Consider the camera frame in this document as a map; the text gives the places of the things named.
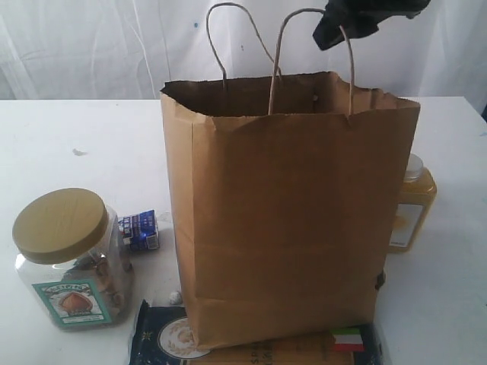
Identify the white crumpled foil ball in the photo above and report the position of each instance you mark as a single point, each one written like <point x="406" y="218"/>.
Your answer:
<point x="175" y="298"/>

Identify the spaghetti package dark blue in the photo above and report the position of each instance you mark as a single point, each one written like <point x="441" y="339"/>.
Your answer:
<point x="163" y="336"/>

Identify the brown paper bag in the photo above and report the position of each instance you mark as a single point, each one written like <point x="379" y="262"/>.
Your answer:
<point x="284" y="192"/>

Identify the small blue milk carton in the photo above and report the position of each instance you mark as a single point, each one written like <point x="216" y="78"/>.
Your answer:
<point x="140" y="231"/>

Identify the yellow millet bottle white cap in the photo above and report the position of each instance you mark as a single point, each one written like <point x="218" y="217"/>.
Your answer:
<point x="417" y="195"/>

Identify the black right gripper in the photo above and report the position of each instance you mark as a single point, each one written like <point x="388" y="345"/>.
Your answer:
<point x="359" y="19"/>

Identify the clear jar with gold lid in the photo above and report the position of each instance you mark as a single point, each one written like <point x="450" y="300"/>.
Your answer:
<point x="72" y="258"/>

